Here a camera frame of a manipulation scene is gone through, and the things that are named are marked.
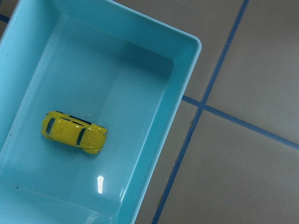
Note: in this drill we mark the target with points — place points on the yellow beetle toy car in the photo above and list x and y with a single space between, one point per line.
74 132

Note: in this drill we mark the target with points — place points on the light blue plastic bin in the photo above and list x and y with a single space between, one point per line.
102 62

